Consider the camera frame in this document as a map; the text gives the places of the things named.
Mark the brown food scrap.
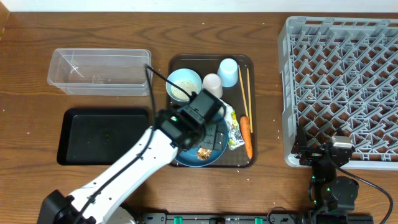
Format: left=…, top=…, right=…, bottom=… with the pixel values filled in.
left=197, top=148, right=213, bottom=161

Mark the pile of white rice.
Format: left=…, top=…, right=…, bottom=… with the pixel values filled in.
left=171, top=80, right=199, bottom=101

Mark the pink cup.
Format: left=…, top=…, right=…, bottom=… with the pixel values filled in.
left=202, top=73, right=223, bottom=98

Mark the light blue bowl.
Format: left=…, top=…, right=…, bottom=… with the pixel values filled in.
left=166, top=68, right=202, bottom=103

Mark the wooden chopstick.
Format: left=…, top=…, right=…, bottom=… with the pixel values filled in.
left=238, top=64, right=249, bottom=117
left=246, top=68, right=253, bottom=133

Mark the light blue cup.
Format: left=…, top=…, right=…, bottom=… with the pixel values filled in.
left=217, top=58, right=238, bottom=88

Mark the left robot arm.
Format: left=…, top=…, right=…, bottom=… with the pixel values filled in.
left=37, top=103, right=226, bottom=223

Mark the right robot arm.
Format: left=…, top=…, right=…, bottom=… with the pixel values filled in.
left=292, top=126, right=359, bottom=223

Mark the grey dishwasher rack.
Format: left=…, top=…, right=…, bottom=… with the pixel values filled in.
left=278, top=16, right=397, bottom=170

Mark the black waste tray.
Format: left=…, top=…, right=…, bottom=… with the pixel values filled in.
left=57, top=108, right=149, bottom=166

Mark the crumpled foil wrapper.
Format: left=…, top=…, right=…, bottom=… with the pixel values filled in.
left=223, top=101, right=244, bottom=151

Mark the dark brown serving tray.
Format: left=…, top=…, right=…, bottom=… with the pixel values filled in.
left=168, top=54, right=258, bottom=169

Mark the dark blue plate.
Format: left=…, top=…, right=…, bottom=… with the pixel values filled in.
left=174, top=137, right=228, bottom=167

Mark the orange carrot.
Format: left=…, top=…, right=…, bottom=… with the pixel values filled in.
left=240, top=116, right=253, bottom=159

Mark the clear plastic bin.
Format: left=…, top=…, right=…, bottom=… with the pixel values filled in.
left=47, top=48, right=152, bottom=96

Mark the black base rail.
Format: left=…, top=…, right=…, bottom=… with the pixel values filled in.
left=137, top=211, right=374, bottom=224

